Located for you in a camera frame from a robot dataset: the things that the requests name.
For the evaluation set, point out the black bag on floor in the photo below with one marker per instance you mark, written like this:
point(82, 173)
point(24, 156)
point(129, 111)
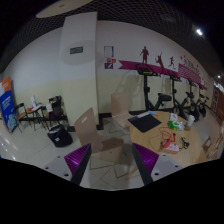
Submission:
point(60, 136)

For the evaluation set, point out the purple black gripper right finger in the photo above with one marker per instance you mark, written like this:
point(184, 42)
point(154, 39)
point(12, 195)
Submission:
point(145, 160)

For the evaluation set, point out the green tissue pack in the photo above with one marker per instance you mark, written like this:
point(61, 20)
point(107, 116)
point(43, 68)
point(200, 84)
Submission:
point(174, 125)

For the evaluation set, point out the white paper cup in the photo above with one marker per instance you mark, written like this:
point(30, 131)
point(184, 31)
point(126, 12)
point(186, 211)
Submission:
point(190, 121)

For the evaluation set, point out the blue orange roll-up banner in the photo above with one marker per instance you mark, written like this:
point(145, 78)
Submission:
point(7, 105)

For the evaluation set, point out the far beige wooden chair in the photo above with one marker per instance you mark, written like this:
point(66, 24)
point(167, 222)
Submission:
point(119, 109)

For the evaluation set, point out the small black side table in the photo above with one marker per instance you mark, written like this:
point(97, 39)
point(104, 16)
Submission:
point(53, 112)

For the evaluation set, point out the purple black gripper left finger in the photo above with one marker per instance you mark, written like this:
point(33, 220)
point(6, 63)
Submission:
point(77, 162)

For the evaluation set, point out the beige wooden chair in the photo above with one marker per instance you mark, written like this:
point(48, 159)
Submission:
point(119, 109)
point(105, 148)

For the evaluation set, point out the wooden chair at right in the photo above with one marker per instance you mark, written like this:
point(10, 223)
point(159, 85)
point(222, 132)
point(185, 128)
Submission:
point(211, 149)

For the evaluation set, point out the black exercise bike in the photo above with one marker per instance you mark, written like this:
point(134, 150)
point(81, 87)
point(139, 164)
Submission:
point(147, 71)
point(178, 106)
point(198, 108)

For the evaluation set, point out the white box on table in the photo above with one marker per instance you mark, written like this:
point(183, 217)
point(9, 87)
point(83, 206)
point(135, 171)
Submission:
point(173, 117)

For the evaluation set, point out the black folding chair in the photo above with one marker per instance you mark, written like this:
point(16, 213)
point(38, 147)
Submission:
point(21, 114)

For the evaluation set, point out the pink power strip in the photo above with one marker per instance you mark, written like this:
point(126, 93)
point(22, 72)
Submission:
point(172, 148)

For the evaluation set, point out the blue pen on table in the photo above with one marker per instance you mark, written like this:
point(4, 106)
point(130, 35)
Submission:
point(154, 113)

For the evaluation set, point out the black charger with cable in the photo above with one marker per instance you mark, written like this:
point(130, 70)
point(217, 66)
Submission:
point(184, 143)

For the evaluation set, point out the near beige wooden chair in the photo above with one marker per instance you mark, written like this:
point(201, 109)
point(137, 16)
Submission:
point(105, 148)

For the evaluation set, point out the black exercise bike nearest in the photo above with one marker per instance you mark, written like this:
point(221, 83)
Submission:
point(147, 71)

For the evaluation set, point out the black mat on table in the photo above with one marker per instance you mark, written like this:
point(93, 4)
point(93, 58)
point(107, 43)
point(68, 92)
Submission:
point(144, 123)

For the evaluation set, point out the round wooden table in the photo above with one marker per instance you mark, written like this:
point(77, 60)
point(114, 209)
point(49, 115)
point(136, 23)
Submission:
point(154, 139)

